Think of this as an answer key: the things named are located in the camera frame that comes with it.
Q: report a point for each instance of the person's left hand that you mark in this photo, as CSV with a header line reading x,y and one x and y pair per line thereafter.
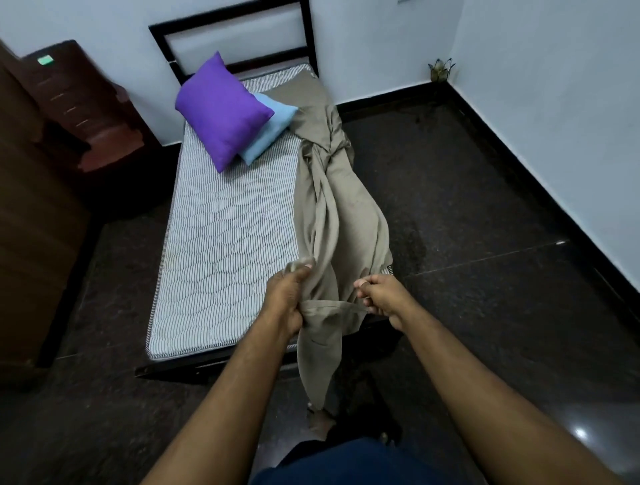
x,y
285,300

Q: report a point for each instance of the person's right hand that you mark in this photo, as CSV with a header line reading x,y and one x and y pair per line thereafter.
x,y
390,300

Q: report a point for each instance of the beige striped bed sheet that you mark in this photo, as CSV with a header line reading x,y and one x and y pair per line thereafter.
x,y
345,215

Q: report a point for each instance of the light blue pillow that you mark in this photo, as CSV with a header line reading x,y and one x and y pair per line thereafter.
x,y
270,125

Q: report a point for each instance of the purple dotted pillow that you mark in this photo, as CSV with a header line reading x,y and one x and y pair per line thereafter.
x,y
220,110

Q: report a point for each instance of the brown wooden wardrobe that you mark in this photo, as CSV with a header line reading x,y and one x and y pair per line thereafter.
x,y
35,250

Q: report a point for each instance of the person's right forearm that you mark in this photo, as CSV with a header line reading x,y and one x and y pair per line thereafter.
x,y
490,409

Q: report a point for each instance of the person's left forearm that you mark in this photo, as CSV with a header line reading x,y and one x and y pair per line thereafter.
x,y
225,409

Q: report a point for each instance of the person's dark trousers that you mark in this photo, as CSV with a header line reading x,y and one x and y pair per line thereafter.
x,y
360,419

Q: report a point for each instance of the person's left foot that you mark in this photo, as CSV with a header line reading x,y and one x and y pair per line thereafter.
x,y
320,424

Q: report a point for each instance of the person's navy blue shirt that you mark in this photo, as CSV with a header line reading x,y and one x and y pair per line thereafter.
x,y
350,464

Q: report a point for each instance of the white striped mattress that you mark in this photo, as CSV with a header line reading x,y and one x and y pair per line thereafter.
x,y
225,240

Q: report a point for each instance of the lotus shaped candle holder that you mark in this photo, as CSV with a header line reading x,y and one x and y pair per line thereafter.
x,y
440,72

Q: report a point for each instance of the maroon plastic chair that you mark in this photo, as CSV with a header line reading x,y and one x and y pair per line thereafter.
x,y
75,90

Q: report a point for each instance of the dark wooden bed frame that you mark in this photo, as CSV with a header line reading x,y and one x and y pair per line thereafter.
x,y
200,367

